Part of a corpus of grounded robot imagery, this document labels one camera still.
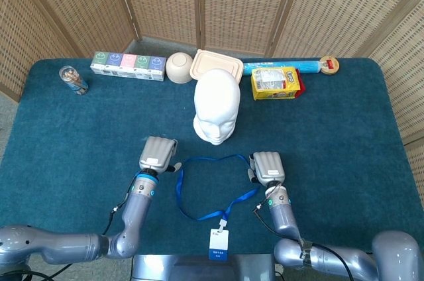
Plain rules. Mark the silver-blue right robot arm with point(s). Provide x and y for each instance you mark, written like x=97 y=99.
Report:
x=285 y=218

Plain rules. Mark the multicolour tissue pack box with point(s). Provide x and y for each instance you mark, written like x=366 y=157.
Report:
x=127 y=62

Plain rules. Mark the white ID badge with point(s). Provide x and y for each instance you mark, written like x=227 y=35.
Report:
x=218 y=241

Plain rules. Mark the beige upturned bowl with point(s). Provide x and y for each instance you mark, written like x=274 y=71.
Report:
x=179 y=67

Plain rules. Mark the light blue roll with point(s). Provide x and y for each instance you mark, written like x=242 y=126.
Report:
x=281 y=63

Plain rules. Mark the clear jar of pencils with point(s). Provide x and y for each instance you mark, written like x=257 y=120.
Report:
x=74 y=80

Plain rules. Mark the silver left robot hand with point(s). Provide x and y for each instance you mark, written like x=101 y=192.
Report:
x=155 y=153

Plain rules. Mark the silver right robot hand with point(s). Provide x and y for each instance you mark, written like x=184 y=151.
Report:
x=268 y=168

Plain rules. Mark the beige lunch box container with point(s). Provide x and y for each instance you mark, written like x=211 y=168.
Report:
x=215 y=60

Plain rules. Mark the white foam mannequin head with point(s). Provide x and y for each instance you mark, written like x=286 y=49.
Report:
x=217 y=102

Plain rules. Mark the silver-blue left robot arm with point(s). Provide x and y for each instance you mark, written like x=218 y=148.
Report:
x=136 y=208

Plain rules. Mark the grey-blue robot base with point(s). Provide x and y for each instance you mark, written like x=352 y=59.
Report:
x=198 y=267

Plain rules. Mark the yellow snack box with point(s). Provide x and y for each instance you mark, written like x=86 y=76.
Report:
x=271 y=85

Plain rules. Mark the teal table cloth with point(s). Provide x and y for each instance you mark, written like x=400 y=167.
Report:
x=66 y=145

